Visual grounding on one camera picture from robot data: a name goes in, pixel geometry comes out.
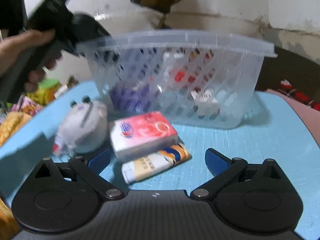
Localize green lidded yellow box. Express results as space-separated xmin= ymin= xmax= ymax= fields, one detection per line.
xmin=27 ymin=78 xmax=61 ymax=106

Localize pink pillow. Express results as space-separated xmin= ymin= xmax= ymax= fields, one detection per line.
xmin=266 ymin=89 xmax=320 ymax=145

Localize white plush toy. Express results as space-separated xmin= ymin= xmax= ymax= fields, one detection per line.
xmin=52 ymin=96 xmax=108 ymax=157

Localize person's left hand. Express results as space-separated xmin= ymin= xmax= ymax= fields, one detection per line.
xmin=1 ymin=30 xmax=55 ymax=93

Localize dark wooden headboard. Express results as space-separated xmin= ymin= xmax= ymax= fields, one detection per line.
xmin=255 ymin=47 xmax=320 ymax=101

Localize clear plastic basket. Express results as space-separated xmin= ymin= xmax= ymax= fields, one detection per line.
xmin=77 ymin=29 xmax=276 ymax=129

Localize red plaid cloth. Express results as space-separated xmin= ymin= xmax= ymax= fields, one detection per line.
xmin=277 ymin=79 xmax=320 ymax=111

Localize red small box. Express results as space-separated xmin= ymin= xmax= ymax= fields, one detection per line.
xmin=158 ymin=48 xmax=216 ymax=92

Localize blue table mat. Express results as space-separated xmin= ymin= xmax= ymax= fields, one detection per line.
xmin=1 ymin=81 xmax=319 ymax=239

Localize cream tube with orange end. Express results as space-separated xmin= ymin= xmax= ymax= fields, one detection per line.
xmin=121 ymin=143 xmax=191 ymax=185

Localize purple box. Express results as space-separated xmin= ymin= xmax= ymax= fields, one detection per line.
xmin=109 ymin=82 xmax=154 ymax=113

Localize pink tissue pack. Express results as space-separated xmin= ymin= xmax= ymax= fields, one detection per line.
xmin=109 ymin=112 xmax=178 ymax=163

